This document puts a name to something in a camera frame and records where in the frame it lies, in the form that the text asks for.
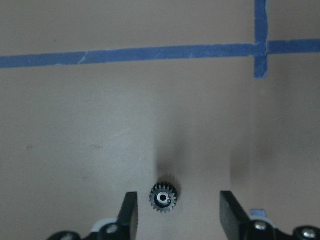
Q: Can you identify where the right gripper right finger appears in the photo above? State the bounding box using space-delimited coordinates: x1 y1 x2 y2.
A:
219 190 251 240

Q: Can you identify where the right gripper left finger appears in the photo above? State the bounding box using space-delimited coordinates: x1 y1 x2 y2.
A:
115 191 139 240

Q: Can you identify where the small black bearing gear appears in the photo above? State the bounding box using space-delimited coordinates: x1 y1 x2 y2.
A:
149 182 178 213

